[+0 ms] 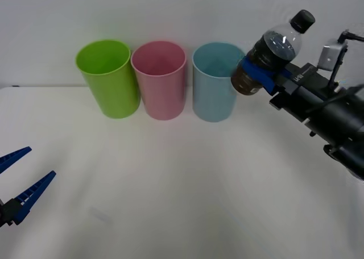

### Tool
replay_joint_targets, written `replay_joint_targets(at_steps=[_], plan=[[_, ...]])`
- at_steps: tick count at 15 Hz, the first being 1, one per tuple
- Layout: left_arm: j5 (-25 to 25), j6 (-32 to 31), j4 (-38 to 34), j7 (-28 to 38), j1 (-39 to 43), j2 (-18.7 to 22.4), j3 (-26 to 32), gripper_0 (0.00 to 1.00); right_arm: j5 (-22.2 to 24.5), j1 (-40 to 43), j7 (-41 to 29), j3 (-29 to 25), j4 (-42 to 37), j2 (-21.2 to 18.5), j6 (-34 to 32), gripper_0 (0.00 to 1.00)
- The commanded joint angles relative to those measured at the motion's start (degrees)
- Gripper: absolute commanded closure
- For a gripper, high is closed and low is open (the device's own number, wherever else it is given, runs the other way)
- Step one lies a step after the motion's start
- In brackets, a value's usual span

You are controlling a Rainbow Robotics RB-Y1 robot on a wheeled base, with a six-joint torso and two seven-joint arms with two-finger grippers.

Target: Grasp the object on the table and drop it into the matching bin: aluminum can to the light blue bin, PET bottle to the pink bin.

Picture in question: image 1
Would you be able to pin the pink plastic waste bin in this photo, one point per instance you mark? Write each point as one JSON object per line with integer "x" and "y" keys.
{"x": 162, "y": 97}

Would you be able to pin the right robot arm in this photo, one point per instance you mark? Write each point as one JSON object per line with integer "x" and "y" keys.
{"x": 341, "y": 125}

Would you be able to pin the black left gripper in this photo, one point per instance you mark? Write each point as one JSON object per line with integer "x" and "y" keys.
{"x": 3, "y": 215}

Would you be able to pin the pale blue plastic waste bin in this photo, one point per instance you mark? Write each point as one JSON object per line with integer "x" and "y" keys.
{"x": 211, "y": 100}

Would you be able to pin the green plastic waste bin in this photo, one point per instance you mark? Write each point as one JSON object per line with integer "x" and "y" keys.
{"x": 113, "y": 91}

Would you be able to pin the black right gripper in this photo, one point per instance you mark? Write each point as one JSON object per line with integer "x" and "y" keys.
{"x": 307, "y": 91}

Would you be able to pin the dark drink bottle black cap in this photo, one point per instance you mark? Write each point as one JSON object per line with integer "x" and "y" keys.
{"x": 270, "y": 51}

